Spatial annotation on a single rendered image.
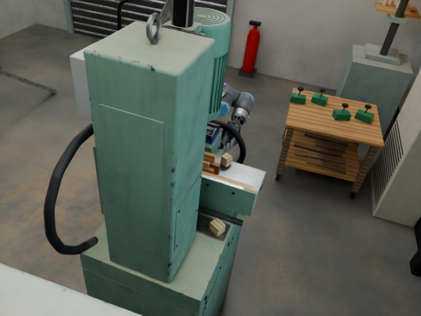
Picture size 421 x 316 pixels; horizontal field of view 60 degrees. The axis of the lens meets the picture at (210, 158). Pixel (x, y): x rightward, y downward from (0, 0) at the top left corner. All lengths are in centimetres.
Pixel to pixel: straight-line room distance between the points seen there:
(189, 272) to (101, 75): 71
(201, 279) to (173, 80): 71
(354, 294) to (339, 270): 17
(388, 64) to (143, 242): 277
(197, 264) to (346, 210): 175
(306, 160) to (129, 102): 217
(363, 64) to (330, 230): 143
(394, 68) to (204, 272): 259
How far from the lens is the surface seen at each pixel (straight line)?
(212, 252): 130
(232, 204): 136
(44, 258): 237
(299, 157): 287
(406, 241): 285
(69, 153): 92
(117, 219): 108
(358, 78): 338
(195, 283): 123
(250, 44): 419
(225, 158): 145
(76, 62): 89
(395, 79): 341
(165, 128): 80
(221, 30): 105
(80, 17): 517
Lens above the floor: 183
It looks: 38 degrees down
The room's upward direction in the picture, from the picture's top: 7 degrees clockwise
